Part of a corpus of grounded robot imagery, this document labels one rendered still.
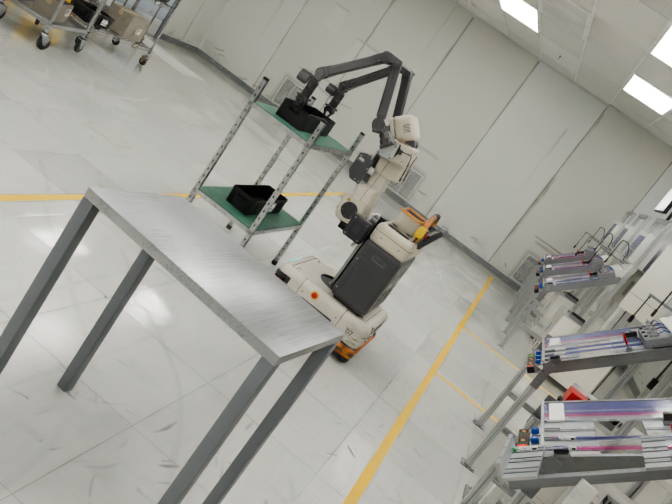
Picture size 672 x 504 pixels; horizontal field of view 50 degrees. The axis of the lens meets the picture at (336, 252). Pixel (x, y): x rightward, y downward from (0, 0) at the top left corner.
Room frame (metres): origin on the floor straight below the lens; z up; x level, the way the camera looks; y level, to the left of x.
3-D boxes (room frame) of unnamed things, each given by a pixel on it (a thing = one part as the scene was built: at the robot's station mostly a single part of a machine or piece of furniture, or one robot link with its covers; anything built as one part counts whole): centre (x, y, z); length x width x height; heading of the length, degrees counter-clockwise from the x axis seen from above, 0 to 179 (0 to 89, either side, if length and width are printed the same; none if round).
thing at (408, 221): (4.31, -0.26, 0.87); 0.23 x 0.15 x 0.11; 170
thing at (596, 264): (8.73, -2.78, 0.95); 1.37 x 0.82 x 1.90; 80
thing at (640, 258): (7.30, -2.53, 0.95); 1.36 x 0.82 x 1.90; 80
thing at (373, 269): (4.31, -0.24, 0.59); 0.55 x 0.34 x 0.83; 170
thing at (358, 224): (4.30, 0.03, 0.68); 0.28 x 0.27 x 0.25; 170
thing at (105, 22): (7.39, 3.47, 0.29); 0.40 x 0.30 x 0.14; 170
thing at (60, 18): (6.42, 3.34, 0.30); 0.30 x 0.23 x 0.18; 8
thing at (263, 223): (4.48, 0.59, 0.55); 0.91 x 0.46 x 1.10; 170
